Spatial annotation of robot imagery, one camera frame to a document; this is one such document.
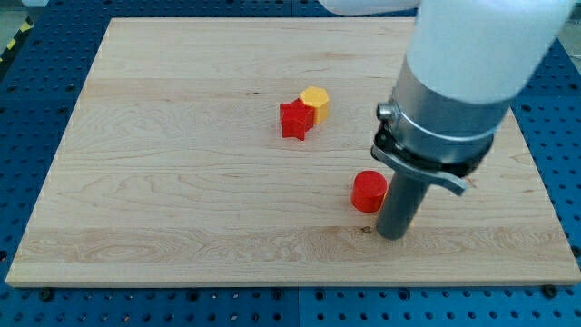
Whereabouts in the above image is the silver tool flange with clamp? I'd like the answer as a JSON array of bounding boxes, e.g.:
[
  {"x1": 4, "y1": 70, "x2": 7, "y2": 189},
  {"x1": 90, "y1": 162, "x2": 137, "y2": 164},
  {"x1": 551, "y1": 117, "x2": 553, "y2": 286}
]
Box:
[{"x1": 371, "y1": 63, "x2": 509, "y2": 195}]

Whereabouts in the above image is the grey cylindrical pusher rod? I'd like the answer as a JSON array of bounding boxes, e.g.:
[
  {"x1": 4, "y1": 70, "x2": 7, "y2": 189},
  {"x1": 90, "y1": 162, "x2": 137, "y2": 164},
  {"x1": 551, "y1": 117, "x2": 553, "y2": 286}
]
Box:
[{"x1": 376, "y1": 173, "x2": 429, "y2": 240}]

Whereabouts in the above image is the red cylinder block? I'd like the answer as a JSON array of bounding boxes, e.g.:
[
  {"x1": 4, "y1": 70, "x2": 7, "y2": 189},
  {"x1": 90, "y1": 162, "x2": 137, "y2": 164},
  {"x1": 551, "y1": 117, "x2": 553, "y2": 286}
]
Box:
[{"x1": 350, "y1": 170, "x2": 388, "y2": 213}]

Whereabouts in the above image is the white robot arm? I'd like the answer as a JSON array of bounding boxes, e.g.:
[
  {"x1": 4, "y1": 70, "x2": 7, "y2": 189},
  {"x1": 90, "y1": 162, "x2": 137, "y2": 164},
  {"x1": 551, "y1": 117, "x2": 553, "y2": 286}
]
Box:
[{"x1": 323, "y1": 0, "x2": 575, "y2": 240}]

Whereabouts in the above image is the red star block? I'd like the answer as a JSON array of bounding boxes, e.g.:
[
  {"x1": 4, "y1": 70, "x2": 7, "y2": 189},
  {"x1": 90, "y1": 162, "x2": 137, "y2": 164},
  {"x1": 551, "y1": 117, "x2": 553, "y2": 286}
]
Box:
[{"x1": 279, "y1": 98, "x2": 314, "y2": 141}]

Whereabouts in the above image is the yellow hexagon block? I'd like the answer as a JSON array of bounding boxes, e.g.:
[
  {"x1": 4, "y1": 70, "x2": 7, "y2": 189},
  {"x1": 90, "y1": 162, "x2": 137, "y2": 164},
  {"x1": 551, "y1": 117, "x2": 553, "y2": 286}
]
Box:
[{"x1": 300, "y1": 86, "x2": 330, "y2": 124}]

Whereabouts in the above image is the wooden board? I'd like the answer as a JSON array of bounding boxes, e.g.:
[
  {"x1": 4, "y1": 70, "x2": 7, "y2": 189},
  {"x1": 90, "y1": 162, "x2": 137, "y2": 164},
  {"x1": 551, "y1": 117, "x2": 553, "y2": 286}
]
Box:
[{"x1": 5, "y1": 18, "x2": 580, "y2": 288}]

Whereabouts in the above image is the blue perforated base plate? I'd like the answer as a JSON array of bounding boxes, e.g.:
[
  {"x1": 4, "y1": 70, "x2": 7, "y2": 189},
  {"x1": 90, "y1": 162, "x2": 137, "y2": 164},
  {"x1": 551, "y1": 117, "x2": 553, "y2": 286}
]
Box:
[{"x1": 1, "y1": 0, "x2": 580, "y2": 326}]

